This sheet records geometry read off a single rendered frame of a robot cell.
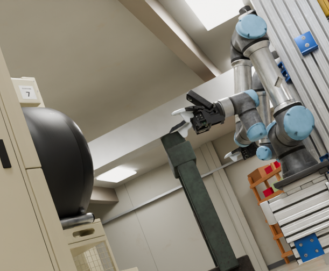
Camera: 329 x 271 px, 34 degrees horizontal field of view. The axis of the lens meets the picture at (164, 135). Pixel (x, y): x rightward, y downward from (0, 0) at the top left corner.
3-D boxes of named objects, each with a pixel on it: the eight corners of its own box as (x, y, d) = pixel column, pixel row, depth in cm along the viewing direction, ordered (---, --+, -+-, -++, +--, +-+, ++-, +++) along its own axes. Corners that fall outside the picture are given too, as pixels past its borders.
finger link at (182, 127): (174, 142, 204) (193, 130, 201) (168, 129, 206) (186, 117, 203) (177, 143, 207) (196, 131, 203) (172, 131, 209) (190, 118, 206)
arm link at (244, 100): (263, 104, 201) (253, 84, 203) (237, 113, 199) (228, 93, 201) (257, 111, 208) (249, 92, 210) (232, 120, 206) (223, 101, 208)
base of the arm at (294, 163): (320, 167, 217) (309, 145, 220) (319, 164, 203) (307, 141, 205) (286, 182, 220) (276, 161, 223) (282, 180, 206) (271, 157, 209)
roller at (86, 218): (28, 235, 196) (25, 223, 197) (22, 239, 199) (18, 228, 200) (96, 220, 224) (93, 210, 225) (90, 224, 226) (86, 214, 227)
